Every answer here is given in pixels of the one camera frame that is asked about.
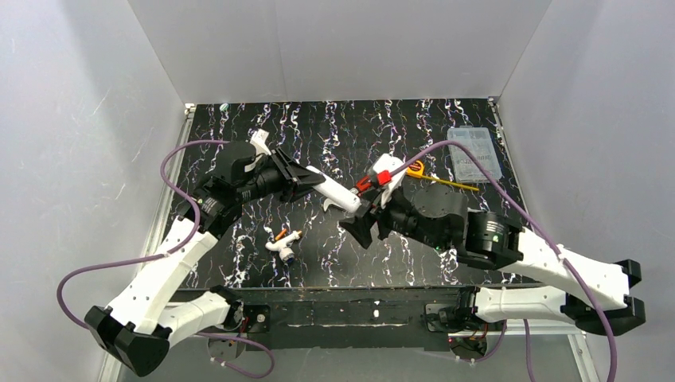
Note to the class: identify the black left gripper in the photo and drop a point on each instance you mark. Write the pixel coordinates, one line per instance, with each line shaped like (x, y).
(287, 172)

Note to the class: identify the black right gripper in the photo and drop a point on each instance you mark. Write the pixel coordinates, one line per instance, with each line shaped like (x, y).
(377, 222)

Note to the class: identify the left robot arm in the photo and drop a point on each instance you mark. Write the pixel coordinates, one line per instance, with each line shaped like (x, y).
(137, 327)

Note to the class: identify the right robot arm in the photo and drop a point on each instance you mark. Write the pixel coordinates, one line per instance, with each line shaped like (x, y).
(591, 295)

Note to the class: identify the orange battery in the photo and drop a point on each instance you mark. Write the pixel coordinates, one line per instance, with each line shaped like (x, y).
(281, 234)

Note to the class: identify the white plastic valve fitting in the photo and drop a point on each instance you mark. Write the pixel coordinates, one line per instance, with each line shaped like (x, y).
(283, 247)

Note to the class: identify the yellow tape measure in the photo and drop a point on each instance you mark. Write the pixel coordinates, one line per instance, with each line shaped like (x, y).
(416, 169)

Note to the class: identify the clear plastic screw box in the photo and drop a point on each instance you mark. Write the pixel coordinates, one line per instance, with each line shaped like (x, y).
(479, 142)

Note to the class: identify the red handled ratchet wrench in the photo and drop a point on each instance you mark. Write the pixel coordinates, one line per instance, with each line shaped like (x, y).
(365, 184)

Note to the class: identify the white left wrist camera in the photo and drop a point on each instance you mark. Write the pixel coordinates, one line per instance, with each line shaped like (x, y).
(259, 141)

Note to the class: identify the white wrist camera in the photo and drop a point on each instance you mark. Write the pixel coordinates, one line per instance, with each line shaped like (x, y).
(386, 174)
(259, 141)

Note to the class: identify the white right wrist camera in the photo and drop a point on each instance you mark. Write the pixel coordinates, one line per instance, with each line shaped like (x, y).
(386, 174)

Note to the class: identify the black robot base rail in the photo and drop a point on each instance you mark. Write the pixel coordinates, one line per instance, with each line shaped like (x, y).
(340, 318)

